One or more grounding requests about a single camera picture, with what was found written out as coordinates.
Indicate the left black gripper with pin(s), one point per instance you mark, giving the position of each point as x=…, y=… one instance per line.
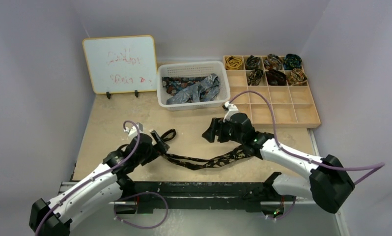
x=155, y=150

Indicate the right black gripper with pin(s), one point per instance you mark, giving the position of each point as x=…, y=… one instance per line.
x=219, y=131

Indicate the black floral tie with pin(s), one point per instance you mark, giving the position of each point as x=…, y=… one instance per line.
x=194, y=164

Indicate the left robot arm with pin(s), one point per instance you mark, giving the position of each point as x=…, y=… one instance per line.
x=108, y=182

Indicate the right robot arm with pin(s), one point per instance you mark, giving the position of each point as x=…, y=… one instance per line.
x=322, y=179

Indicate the grey blue patterned tie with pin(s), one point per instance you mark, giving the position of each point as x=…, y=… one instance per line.
x=204, y=91

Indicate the white plastic basket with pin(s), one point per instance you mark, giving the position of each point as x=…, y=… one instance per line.
x=193, y=69

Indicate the dark colourful patterned tie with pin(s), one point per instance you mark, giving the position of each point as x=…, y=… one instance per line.
x=173, y=85

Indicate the yellow rolled tie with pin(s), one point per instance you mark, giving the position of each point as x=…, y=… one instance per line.
x=233, y=63

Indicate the wooden compartment tray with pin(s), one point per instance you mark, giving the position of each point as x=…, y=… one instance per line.
x=265, y=105

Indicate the dark olive rolled tie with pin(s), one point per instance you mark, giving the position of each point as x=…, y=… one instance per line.
x=253, y=62

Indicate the dark maroon rolled tie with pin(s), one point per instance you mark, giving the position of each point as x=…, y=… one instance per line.
x=275, y=78

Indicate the brown patterned rolled tie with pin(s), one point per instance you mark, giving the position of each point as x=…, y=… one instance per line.
x=272, y=61

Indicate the orange brown rolled tie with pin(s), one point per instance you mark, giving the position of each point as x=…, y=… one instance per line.
x=297, y=77

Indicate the dark green rolled tie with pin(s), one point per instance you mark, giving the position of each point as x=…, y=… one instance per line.
x=292, y=61

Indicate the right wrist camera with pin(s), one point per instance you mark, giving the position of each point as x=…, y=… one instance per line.
x=230, y=109

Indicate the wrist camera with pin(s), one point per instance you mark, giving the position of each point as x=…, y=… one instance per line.
x=230, y=109
x=134, y=130

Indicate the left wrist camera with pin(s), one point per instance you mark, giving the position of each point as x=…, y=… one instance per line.
x=134, y=130

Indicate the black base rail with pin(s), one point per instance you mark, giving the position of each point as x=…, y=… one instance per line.
x=251, y=197

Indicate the white whiteboard orange frame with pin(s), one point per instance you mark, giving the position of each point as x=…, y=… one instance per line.
x=122, y=64

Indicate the aluminium rail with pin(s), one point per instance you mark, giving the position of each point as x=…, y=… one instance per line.
x=64, y=186

